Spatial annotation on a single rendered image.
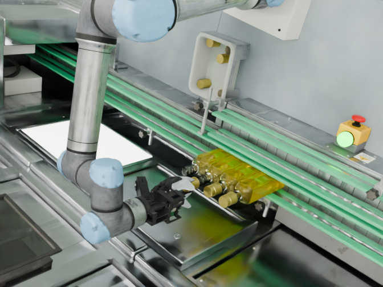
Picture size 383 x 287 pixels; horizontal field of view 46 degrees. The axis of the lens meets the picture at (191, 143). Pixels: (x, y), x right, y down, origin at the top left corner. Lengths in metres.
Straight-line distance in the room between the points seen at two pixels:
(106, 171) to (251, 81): 0.78
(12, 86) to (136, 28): 1.31
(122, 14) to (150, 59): 1.05
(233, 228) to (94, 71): 0.63
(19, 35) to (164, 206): 1.09
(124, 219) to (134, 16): 0.47
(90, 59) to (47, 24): 0.97
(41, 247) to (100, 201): 0.31
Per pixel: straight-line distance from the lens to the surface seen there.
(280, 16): 1.46
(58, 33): 2.09
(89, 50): 1.09
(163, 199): 1.18
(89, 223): 1.07
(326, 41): 1.48
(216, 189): 1.30
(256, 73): 1.63
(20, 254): 1.29
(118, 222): 1.09
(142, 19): 0.96
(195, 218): 1.40
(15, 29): 1.99
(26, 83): 2.22
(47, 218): 1.41
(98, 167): 1.03
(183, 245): 1.29
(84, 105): 1.10
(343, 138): 1.37
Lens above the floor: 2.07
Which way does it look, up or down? 44 degrees down
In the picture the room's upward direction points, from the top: 106 degrees counter-clockwise
